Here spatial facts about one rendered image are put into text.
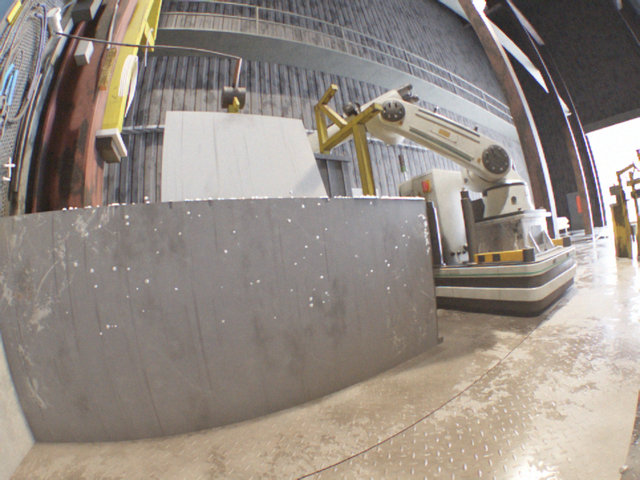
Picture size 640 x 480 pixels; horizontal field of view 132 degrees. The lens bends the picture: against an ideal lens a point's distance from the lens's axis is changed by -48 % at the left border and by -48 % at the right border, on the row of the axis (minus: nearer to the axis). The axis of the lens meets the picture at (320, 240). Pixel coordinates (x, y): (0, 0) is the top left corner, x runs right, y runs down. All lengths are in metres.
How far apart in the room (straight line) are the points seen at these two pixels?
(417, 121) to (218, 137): 1.37
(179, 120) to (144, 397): 0.95
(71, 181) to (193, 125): 0.79
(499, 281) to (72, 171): 2.44
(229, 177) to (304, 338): 0.59
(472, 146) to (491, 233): 0.61
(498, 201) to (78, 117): 2.64
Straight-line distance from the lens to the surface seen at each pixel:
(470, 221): 1.92
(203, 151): 1.01
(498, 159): 2.03
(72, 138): 1.71
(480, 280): 1.89
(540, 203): 5.03
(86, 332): 0.91
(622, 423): 0.89
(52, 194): 1.64
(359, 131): 1.51
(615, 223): 3.94
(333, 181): 1.17
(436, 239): 2.14
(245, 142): 1.07
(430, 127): 2.00
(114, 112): 1.71
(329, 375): 1.04
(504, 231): 2.01
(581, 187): 10.56
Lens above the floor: 0.51
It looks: 4 degrees up
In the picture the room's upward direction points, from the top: 7 degrees counter-clockwise
